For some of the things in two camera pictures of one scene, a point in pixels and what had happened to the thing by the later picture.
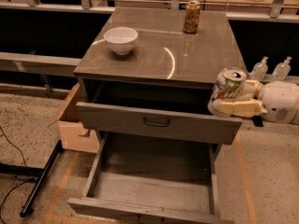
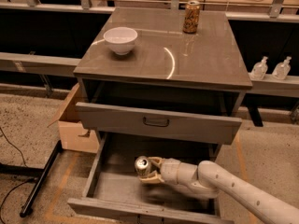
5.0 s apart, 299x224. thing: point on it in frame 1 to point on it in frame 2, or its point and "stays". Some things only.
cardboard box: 74,134 stays
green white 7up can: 229,85 to 143,166
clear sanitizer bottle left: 260,70 stays
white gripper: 277,101 to 171,171
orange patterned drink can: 192,15 stays
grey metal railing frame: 18,62 stays
